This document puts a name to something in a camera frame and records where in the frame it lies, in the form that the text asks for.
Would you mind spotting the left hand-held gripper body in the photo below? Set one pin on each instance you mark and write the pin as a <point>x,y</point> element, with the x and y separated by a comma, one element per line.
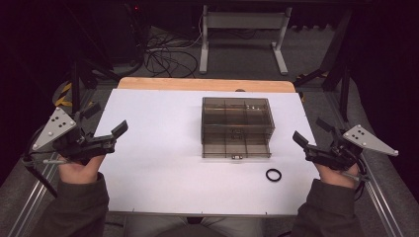
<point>56,126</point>

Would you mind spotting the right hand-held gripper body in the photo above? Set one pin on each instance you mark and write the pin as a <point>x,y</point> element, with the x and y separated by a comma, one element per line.
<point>365,140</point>

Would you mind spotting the smoky transparent drawer box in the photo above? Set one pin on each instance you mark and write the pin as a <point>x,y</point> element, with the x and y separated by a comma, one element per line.
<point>236,126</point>

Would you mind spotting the person's right hand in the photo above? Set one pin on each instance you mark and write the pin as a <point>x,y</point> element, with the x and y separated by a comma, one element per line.
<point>339,179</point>

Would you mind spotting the person's left hand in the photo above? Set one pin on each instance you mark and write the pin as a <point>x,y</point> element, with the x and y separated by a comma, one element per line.
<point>79,173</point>

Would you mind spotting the yellow black hazard tape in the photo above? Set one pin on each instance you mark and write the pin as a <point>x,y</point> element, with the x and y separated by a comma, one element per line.
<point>63,98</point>

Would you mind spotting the black tripod stand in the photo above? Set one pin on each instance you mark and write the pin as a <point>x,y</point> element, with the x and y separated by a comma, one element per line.
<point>76,85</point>

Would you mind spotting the black metal stand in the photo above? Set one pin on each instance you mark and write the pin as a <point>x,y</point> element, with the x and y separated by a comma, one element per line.
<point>344,89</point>

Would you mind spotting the white table mat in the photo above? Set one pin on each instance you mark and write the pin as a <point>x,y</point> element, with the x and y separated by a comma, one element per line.
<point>158,148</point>

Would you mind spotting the wooden table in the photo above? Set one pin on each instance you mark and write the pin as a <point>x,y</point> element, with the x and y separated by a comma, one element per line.
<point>184,84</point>

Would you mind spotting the dark device with red light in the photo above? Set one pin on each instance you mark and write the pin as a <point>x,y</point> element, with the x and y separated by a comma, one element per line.
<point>135,29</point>

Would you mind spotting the aluminium rail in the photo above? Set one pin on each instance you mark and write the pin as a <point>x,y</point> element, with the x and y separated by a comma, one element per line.
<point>382,204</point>
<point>29,207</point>

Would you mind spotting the grey metal desk frame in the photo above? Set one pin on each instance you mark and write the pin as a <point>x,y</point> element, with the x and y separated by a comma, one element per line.
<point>243,19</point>

